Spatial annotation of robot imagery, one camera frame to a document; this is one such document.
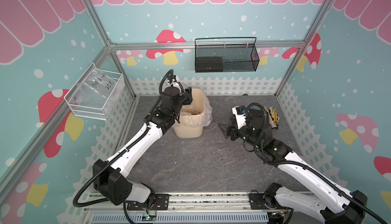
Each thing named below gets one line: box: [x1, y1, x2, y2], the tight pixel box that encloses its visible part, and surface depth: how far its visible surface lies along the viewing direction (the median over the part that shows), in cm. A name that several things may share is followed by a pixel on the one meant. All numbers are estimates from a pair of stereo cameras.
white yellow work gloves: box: [264, 105, 280, 129], surface depth 108 cm
